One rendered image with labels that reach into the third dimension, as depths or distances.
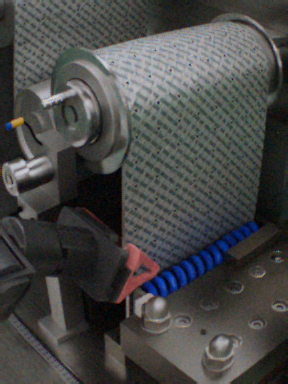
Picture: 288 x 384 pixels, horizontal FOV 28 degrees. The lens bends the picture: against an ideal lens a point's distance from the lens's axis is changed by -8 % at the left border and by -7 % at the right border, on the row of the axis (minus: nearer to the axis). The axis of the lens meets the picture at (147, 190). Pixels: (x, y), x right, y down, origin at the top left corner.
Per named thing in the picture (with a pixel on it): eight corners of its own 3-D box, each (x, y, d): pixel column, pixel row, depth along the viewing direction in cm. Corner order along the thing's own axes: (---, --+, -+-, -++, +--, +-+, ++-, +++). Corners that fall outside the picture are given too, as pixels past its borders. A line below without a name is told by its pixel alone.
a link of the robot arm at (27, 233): (24, 246, 54) (2, 203, 57) (-5, 291, 56) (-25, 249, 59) (76, 252, 59) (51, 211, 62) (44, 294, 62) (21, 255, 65)
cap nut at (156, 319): (133, 322, 69) (133, 296, 66) (157, 309, 71) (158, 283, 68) (154, 338, 67) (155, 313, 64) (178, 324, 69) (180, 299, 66)
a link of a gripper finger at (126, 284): (157, 304, 70) (102, 304, 63) (117, 273, 75) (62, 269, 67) (183, 255, 69) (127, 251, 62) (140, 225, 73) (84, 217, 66)
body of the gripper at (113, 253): (110, 303, 64) (60, 302, 58) (55, 255, 70) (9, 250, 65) (134, 252, 63) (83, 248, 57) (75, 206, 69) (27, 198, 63)
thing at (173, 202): (123, 295, 74) (122, 165, 64) (250, 221, 87) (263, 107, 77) (125, 297, 74) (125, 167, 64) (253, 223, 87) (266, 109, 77)
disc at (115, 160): (51, 143, 73) (49, 35, 65) (54, 141, 74) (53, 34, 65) (127, 198, 64) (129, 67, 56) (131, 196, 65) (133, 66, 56)
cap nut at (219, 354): (195, 360, 64) (199, 336, 61) (218, 345, 66) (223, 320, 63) (217, 376, 61) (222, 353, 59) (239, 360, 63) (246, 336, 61)
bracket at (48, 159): (36, 326, 84) (8, 146, 67) (69, 310, 88) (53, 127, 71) (55, 346, 81) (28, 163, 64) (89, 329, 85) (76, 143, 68)
